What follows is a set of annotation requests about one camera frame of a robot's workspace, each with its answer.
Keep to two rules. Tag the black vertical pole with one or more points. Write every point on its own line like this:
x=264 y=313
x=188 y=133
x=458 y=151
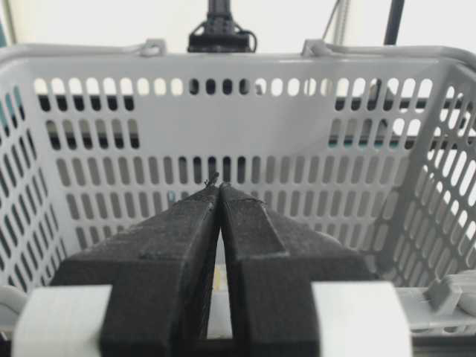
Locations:
x=394 y=21

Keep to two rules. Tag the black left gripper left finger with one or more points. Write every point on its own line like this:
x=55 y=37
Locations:
x=161 y=275

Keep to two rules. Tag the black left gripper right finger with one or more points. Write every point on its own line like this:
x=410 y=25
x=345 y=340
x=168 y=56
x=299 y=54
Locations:
x=272 y=261

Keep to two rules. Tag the black camera tripod mount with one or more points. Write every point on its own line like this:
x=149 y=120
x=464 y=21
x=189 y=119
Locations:
x=220 y=34

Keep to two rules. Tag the grey plastic shopping basket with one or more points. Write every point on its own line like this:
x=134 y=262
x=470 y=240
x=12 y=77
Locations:
x=372 y=146

